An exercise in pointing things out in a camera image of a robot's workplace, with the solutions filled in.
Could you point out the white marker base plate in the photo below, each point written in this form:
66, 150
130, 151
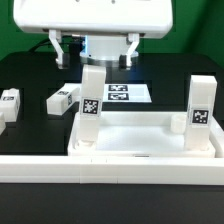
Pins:
125, 93

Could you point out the white desk top tray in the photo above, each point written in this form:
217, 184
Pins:
139, 134

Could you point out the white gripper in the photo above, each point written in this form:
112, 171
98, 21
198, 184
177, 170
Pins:
148, 18

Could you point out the white L-shaped fence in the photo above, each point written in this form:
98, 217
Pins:
118, 169

